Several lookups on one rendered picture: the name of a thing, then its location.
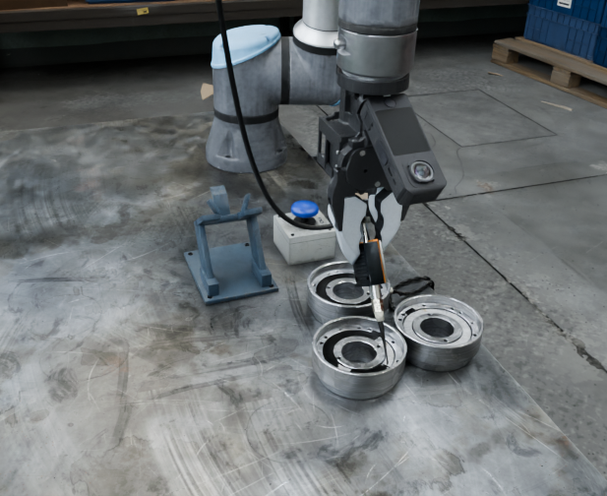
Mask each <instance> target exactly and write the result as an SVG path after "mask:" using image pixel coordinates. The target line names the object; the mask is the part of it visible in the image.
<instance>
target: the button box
mask: <svg viewBox="0 0 607 496"><path fill-rule="evenodd" d="M286 215H287V216H288V217H290V218H292V219H294V220H296V221H298V222H301V223H304V224H310V225H322V224H329V222H328V220H327V219H326V218H325V217H324V215H323V214H322V213H321V212H320V210H319V213H318V214H317V215H316V216H314V217H309V221H307V222H302V221H300V217H296V216H295V215H293V214H292V213H289V214H286ZM335 234H336V232H335V229H334V228H330V229H324V230H308V229H302V228H299V227H296V226H294V225H292V224H290V223H288V222H287V221H285V220H284V219H282V218H281V217H280V216H279V215H275V216H273V242H274V244H275V245H276V247H277V249H278V250H279V252H280V253H281V255H282V256H283V258H284V259H285V261H286V262H287V264H288V266H290V265H296V264H302V263H308V262H314V261H320V260H326V259H330V258H334V249H335Z"/></svg>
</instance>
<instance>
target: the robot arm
mask: <svg viewBox="0 0 607 496"><path fill-rule="evenodd" d="M419 5H420V0H303V18H302V19H301V20H300V21H298V22H297V23H296V24H295V25H294V28H293V36H281V34H280V32H279V29H278V28H276V27H273V26H265V25H255V26H246V27H240V28H236V29H232V30H229V31H226V32H227V38H228V44H229V50H230V55H231V61H232V67H233V72H234V77H235V83H236V88H237V92H238V97H239V102H240V106H241V111H242V115H243V120H244V124H245V128H246V132H247V136H248V140H249V143H250V147H251V150H252V154H253V157H254V160H255V163H256V165H257V167H258V170H259V173H260V172H266V171H270V170H273V169H276V168H278V167H280V166H282V165H283V164H285V162H286V161H287V143H286V140H285V137H284V134H283V131H282V128H281V125H280V122H279V118H278V106H279V105H280V104H287V105H329V106H337V105H339V111H334V114H333V115H329V116H320V117H319V131H318V153H317V162H318V163H319V164H320V165H321V166H322V167H323V168H324V169H325V172H326V173H327V174H328V175H329V176H330V178H331V181H330V182H329V186H328V200H329V207H328V212H329V217H330V220H331V222H332V224H333V226H334V229H335V232H336V236H337V240H338V243H339V246H340V249H341V251H342V253H343V255H344V256H345V258H346V259H347V260H348V262H349V263H350V264H351V265H354V264H355V263H356V262H357V260H358V258H359V257H360V255H361V252H360V248H359V242H360V240H361V237H362V233H361V230H360V224H361V221H362V219H363V218H364V217H365V215H366V210H367V204H366V203H365V202H364V201H363V200H362V199H361V198H360V197H359V196H357V195H356V194H355V190H356V191H357V192H358V193H359V194H360V195H363V194H364V193H365V192H366V190H367V189H374V188H377V194H376V195H370V196H369V210H370V213H371V215H372V217H373V219H374V221H375V231H376V235H375V238H374V239H378V241H379V240H381V243H382V249H383V253H384V251H385V250H386V249H387V247H388V246H389V244H390V243H391V241H392V240H393V238H394V237H395V234H396V232H397V231H398V228H399V226H400V224H401V222H402V221H403V220H404V218H405V216H406V214H407V211H408V209H409V206H410V205H414V204H419V203H425V202H431V201H435V200H436V199H437V198H438V196H439V195H440V194H441V192H442V191H443V190H444V188H445V187H446V185H447V180H446V178H445V176H444V174H443V172H442V169H441V167H440V165H439V164H438V162H437V160H436V158H435V155H434V153H433V151H432V149H431V147H430V145H429V142H428V140H427V138H426V136H425V134H424V132H423V129H422V127H421V125H420V123H419V121H418V119H417V116H416V114H415V112H414V110H413V108H412V106H411V103H410V101H409V99H408V97H407V95H406V94H405V93H402V92H404V91H406V90H407V89H408V85H409V76H410V71H411V70H412V69H413V62H414V54H415V45H416V36H417V23H418V14H419ZM212 83H213V110H214V119H213V123H212V127H211V131H210V134H209V137H208V141H207V144H206V158H207V161H208V163H209V164H210V165H212V166H213V167H215V168H218V169H220V170H224V171H228V172H234V173H253V170H252V167H251V165H250V162H249V159H248V156H247V153H246V150H245V146H244V143H243V139H242V136H241V132H240V128H239V124H238V119H237V115H236V111H235V106H234V102H233V97H232V92H231V87H230V83H229V78H228V73H227V67H226V62H225V56H224V51H223V45H222V39H221V34H220V35H218V36H217V37H216V38H215V40H214V41H213V44H212ZM334 119H337V121H331V120H334ZM322 133H323V134H324V135H325V136H326V137H325V155H323V154H322V153H321V150H322Z"/></svg>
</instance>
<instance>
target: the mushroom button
mask: <svg viewBox="0 0 607 496"><path fill-rule="evenodd" d="M291 213H292V214H293V215H295V216H296V217H300V221H302V222H307V221H309V217H314V216H316V215H317V214H318V213H319V207H318V205H317V204H316V203H314V202H311V201H298V202H295V203H293V204H292V206H291Z"/></svg>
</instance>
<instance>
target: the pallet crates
mask: <svg viewBox="0 0 607 496"><path fill-rule="evenodd" d="M527 5H529V8H528V13H526V14H527V18H526V24H525V29H524V35H523V36H517V37H516V39H513V38H504V39H498V40H495V41H494V42H495V43H493V47H494V48H493V52H492V57H491V58H492V60H491V61H490V62H492V63H495V64H497V65H500V66H502V67H505V68H507V69H510V70H512V71H515V72H517V73H519V74H522V75H524V76H526V77H528V78H531V79H533V80H536V81H538V82H541V83H543V84H546V85H548V86H551V87H553V88H556V89H558V90H561V91H563V92H566V93H570V94H572V95H575V96H577V97H580V98H582V99H585V100H587V101H590V102H592V103H594V104H597V105H599V106H602V107H604V108H607V97H605V96H602V95H600V94H597V93H593V92H590V91H588V90H585V89H583V88H580V87H579V83H580V80H581V77H584V78H587V79H589V80H591V81H594V82H597V83H599V84H602V85H605V86H607V0H530V1H529V3H527ZM518 53H521V54H524V55H527V56H528V57H531V58H533V59H536V60H539V61H541V62H544V63H546V64H549V65H552V66H554V67H553V69H554V70H553V71H552V75H551V76H549V75H547V74H544V73H541V72H539V71H536V70H533V69H531V68H528V67H526V66H523V65H520V64H518V63H517V61H518Z"/></svg>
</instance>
